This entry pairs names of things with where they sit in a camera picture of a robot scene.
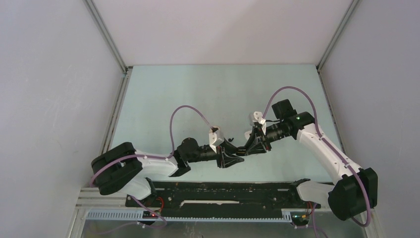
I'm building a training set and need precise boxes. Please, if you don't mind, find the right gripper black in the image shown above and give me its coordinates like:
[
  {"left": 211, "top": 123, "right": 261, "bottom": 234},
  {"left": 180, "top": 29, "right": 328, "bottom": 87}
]
[{"left": 244, "top": 121, "right": 291, "bottom": 155}]

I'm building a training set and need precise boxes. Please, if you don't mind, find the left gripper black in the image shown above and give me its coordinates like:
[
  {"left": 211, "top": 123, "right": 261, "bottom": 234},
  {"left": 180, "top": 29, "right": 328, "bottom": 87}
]
[{"left": 187, "top": 137, "right": 244, "bottom": 168}]

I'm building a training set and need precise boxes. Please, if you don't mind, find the black earbud charging case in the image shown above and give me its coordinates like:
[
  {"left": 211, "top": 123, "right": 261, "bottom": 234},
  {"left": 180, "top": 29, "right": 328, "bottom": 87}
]
[{"left": 235, "top": 147, "right": 247, "bottom": 156}]

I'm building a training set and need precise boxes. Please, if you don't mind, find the white earbud charging case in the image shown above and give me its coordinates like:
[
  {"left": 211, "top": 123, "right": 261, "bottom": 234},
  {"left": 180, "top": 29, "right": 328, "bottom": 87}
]
[{"left": 244, "top": 130, "right": 253, "bottom": 141}]

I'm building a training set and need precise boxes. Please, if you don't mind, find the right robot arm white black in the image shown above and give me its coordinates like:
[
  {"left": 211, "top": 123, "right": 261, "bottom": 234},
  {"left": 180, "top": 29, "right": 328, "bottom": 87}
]
[{"left": 237, "top": 100, "right": 378, "bottom": 221}]

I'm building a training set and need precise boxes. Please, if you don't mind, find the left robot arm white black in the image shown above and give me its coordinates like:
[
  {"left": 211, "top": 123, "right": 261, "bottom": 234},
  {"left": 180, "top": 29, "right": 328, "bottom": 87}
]
[{"left": 90, "top": 137, "right": 244, "bottom": 207}]

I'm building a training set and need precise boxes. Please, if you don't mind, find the aluminium extrusion left base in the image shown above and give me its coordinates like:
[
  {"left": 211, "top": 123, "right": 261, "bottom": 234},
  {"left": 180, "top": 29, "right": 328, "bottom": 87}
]
[{"left": 75, "top": 187, "right": 126, "bottom": 209}]

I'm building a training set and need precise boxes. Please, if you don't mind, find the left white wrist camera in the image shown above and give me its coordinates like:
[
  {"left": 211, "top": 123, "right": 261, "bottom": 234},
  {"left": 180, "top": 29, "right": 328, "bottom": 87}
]
[{"left": 209, "top": 126, "right": 224, "bottom": 153}]

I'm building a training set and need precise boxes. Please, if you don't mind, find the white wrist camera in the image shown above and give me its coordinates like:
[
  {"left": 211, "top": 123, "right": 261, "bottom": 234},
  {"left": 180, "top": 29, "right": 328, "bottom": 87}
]
[
  {"left": 209, "top": 126, "right": 224, "bottom": 153},
  {"left": 248, "top": 111, "right": 266, "bottom": 126}
]

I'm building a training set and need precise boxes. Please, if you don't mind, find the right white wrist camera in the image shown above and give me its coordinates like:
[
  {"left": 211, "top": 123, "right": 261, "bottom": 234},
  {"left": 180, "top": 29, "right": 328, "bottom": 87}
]
[{"left": 248, "top": 111, "right": 266, "bottom": 126}]

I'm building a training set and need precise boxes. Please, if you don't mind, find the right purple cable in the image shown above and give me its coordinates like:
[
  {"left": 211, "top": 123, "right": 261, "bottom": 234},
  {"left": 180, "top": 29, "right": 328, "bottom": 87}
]
[{"left": 262, "top": 86, "right": 372, "bottom": 238}]

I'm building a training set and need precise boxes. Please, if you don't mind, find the purple cable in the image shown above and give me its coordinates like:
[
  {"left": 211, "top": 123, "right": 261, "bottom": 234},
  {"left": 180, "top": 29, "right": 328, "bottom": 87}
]
[
  {"left": 89, "top": 105, "right": 214, "bottom": 229},
  {"left": 262, "top": 86, "right": 372, "bottom": 238}
]

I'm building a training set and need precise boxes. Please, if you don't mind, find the white cable duct strip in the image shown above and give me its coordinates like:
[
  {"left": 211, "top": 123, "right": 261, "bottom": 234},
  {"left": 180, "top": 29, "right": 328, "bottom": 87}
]
[{"left": 85, "top": 209, "right": 292, "bottom": 223}]

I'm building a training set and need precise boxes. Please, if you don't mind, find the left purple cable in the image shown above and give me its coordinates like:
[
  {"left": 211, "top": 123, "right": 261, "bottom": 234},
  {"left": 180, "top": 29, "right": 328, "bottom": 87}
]
[{"left": 89, "top": 105, "right": 214, "bottom": 229}]

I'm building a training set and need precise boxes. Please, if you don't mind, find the left aluminium frame post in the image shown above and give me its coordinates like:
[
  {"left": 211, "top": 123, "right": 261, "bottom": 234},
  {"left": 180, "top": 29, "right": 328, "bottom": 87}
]
[{"left": 83, "top": 0, "right": 128, "bottom": 74}]

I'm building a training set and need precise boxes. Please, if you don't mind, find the aluminium frame post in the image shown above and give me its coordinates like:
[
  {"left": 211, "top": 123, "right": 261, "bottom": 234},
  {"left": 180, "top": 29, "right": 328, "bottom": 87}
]
[
  {"left": 316, "top": 0, "right": 362, "bottom": 73},
  {"left": 83, "top": 0, "right": 128, "bottom": 74}
]

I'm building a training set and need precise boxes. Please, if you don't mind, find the right aluminium frame post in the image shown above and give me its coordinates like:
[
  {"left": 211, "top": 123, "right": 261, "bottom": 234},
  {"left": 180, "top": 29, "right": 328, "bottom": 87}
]
[{"left": 316, "top": 0, "right": 362, "bottom": 73}]

